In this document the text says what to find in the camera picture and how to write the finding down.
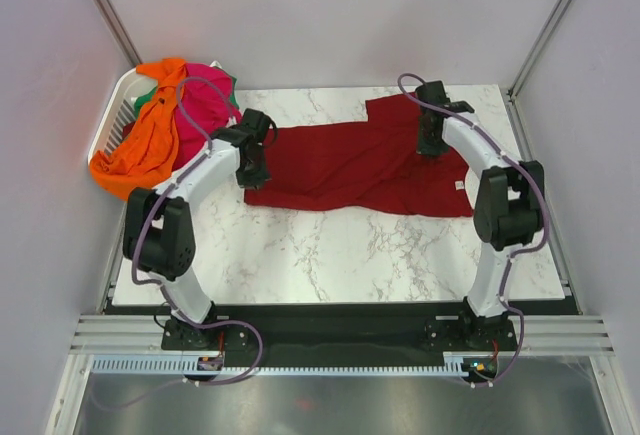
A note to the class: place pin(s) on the right vertical aluminium post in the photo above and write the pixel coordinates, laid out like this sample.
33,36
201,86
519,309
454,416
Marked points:
544,37

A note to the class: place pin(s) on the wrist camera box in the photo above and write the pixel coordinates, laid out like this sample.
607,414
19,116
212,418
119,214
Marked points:
259,125
434,94

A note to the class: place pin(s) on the vertical aluminium post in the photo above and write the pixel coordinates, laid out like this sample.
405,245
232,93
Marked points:
544,37
117,28

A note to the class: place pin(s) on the aluminium frame rail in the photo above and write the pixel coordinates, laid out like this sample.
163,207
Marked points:
564,335

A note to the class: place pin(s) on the dark red t shirt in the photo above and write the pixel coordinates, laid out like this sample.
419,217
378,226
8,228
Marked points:
371,164

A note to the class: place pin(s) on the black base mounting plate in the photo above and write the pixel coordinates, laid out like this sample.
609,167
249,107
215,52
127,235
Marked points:
230,329

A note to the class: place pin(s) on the pink t shirt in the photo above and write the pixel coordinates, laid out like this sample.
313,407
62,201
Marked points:
206,107

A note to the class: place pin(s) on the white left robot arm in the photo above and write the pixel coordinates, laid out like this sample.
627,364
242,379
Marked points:
159,238

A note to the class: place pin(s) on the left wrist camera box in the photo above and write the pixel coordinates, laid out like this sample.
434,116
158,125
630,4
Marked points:
259,125

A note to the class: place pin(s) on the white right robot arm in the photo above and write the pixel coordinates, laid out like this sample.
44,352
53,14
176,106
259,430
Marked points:
510,214

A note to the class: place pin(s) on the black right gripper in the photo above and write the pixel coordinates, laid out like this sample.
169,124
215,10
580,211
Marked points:
427,149

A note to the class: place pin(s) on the white plastic laundry basket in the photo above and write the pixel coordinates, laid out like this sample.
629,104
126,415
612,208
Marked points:
118,119

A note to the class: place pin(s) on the orange t shirt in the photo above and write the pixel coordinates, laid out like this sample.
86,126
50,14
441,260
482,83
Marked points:
146,157

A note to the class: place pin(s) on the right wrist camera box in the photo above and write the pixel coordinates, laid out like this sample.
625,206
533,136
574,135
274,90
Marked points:
434,94

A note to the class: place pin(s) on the left vertical aluminium post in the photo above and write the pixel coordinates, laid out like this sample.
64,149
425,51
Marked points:
117,28

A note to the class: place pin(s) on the white slotted cable duct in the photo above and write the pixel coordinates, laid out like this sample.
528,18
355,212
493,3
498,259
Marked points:
452,365

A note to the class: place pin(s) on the green t shirt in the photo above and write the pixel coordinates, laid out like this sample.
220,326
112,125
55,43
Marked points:
143,99

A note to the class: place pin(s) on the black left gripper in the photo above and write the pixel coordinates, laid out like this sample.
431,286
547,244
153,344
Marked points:
258,179

